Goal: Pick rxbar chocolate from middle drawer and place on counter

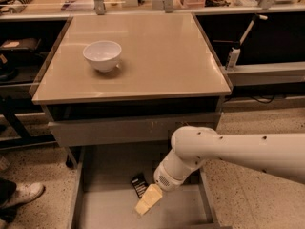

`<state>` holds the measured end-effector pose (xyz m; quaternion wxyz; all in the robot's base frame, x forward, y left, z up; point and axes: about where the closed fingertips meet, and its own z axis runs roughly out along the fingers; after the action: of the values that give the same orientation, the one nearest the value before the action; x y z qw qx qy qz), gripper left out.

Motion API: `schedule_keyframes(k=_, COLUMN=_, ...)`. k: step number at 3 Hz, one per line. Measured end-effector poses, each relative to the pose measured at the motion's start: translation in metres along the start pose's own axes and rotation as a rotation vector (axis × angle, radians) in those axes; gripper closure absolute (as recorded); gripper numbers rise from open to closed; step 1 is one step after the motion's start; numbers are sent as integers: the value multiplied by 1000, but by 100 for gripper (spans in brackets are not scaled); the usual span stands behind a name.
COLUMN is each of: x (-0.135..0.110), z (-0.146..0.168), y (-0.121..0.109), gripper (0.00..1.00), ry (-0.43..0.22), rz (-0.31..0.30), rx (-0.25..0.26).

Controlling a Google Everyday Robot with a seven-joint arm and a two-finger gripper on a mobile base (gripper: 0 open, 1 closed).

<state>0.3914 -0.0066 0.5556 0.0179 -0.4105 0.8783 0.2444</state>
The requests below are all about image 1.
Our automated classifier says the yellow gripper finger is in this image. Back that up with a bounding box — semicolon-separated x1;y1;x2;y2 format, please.
135;184;163;216

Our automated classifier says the black rxbar chocolate bar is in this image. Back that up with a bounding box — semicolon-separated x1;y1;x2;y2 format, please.
131;174;149;198

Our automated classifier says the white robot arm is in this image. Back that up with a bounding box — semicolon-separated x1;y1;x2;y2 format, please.
135;126;305;216

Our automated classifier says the open grey middle drawer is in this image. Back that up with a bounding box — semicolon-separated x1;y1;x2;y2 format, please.
69;141;233;229

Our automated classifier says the grey top drawer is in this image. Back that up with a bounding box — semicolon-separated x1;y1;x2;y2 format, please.
49;113;220;147

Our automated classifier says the grey drawer cabinet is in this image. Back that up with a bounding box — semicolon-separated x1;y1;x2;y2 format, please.
29;12;234;229

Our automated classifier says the white sneaker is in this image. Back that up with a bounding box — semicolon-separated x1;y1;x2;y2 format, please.
0;183;44;209

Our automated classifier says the white ceramic bowl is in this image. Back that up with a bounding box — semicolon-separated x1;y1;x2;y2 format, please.
83;41;122;73

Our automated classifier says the white bottle with black cap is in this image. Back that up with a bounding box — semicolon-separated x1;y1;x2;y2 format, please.
225;43;241;71

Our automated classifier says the black box on left shelf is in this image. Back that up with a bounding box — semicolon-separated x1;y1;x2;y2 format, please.
0;38;41;51

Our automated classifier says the white rod tool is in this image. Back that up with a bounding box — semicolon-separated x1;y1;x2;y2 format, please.
239;14;268;46

